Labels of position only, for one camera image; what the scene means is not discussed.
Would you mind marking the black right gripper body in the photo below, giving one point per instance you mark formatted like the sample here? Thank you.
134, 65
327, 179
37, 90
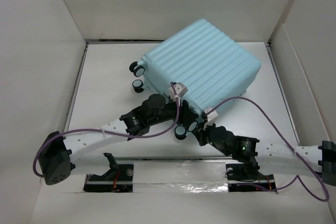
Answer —
203, 135

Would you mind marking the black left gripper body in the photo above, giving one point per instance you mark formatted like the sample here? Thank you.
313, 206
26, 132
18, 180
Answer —
181, 112

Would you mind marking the light blue hard-shell suitcase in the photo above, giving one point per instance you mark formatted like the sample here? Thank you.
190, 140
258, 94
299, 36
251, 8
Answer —
209, 63

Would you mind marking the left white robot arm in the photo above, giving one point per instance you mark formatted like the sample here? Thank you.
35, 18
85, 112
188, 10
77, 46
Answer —
61, 152

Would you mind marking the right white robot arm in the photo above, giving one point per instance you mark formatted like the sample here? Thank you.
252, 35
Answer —
269, 158

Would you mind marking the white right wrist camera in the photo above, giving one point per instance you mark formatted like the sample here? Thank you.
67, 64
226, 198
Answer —
209, 115

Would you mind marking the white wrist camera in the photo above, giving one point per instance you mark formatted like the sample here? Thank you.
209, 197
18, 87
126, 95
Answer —
209, 115
177, 90

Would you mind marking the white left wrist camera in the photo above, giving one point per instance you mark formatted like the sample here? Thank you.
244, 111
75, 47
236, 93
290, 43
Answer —
177, 90

